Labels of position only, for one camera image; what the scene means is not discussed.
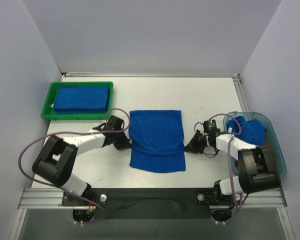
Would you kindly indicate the rust orange towel in bin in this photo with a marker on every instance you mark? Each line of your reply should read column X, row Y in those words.
column 267, row 145

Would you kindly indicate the folded blue towel stack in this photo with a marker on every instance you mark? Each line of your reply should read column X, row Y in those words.
column 81, row 99

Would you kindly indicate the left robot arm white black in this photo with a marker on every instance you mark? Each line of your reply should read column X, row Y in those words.
column 56, row 160

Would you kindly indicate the teal transparent plastic bin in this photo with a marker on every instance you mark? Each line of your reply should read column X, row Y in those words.
column 271, row 137

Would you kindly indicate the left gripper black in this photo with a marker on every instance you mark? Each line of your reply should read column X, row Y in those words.
column 121, row 141

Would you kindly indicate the aluminium back rail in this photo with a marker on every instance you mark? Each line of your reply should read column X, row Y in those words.
column 146, row 75

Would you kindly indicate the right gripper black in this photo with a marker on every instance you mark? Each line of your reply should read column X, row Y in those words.
column 196, row 142

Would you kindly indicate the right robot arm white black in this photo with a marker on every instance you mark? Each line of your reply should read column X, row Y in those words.
column 251, row 168

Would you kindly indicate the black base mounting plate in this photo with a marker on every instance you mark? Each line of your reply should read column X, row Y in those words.
column 158, row 203

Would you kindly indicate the aluminium right side rail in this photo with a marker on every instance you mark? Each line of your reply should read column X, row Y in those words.
column 240, row 93

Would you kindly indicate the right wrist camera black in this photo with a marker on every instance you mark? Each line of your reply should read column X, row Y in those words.
column 210, row 127

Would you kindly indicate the aluminium front frame rail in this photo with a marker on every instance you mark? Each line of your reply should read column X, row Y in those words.
column 52, row 198

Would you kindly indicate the crumpled blue towel in bin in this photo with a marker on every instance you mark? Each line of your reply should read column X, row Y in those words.
column 252, row 131

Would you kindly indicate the green plastic tray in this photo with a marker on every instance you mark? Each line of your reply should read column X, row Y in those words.
column 49, row 113

